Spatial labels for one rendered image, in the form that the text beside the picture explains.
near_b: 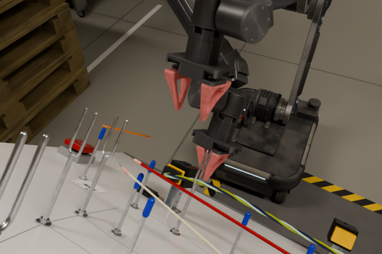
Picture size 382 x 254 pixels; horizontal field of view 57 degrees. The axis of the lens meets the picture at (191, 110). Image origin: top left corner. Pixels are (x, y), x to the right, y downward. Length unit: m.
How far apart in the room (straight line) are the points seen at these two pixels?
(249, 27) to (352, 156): 1.91
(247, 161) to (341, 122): 0.91
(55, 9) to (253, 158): 1.44
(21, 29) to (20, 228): 1.81
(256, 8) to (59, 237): 0.38
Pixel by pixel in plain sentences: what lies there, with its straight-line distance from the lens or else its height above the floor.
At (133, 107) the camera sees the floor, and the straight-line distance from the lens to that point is 2.47.
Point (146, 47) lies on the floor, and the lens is 3.04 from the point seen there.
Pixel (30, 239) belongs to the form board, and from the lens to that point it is 0.42.
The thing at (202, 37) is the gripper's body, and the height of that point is 1.38.
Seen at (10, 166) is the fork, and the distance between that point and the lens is 0.20.
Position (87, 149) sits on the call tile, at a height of 1.11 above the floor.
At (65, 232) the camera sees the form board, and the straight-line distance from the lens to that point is 0.45.
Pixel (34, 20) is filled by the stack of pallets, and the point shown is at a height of 0.66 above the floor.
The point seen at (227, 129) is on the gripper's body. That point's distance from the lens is 0.74.
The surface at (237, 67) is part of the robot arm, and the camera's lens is 0.75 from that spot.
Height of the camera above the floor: 1.67
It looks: 44 degrees down
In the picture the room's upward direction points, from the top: straight up
